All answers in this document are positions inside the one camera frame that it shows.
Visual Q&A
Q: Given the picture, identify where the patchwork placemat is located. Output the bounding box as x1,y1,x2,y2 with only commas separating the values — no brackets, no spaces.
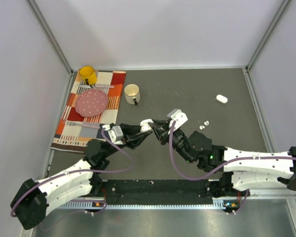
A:
50,70,127,155

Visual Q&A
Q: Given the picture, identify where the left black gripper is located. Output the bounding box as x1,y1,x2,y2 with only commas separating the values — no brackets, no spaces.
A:
102,123,152,158

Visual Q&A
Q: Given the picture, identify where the white oval case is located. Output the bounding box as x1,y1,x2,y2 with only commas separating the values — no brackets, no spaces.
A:
215,94,228,104

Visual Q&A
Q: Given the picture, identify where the pink handled fork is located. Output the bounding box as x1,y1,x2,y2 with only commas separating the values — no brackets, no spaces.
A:
61,120,100,129

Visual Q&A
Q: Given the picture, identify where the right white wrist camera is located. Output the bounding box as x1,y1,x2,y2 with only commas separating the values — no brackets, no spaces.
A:
167,109,188,131

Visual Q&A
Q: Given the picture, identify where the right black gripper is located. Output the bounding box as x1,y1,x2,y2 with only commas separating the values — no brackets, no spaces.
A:
149,119,194,164

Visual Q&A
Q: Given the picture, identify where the yellow mug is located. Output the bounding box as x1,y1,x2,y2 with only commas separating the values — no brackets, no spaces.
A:
79,66,97,85

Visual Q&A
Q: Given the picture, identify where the pink dotted plate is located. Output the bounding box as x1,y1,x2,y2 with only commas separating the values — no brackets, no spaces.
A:
75,89,108,118

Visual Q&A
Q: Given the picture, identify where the cream mug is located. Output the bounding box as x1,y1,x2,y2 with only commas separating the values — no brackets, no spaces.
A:
124,84,141,105

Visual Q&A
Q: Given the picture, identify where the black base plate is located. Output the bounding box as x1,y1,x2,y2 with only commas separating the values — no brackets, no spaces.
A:
102,180,238,205

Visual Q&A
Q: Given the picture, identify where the white earbud charging case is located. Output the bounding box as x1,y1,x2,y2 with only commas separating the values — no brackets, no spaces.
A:
140,119,153,132

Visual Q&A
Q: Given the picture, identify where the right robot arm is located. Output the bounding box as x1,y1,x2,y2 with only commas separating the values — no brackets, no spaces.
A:
148,119,296,196

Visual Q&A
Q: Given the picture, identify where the grey cable duct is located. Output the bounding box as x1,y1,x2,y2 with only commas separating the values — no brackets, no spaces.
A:
59,197,240,210

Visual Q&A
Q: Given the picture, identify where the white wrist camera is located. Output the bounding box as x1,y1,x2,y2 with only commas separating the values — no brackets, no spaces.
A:
101,124,124,145
167,109,188,131

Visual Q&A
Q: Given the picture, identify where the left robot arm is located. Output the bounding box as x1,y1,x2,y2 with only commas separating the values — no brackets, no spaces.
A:
10,123,152,230

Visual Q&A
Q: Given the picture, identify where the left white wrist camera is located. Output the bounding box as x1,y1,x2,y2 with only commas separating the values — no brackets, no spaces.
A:
101,124,124,145

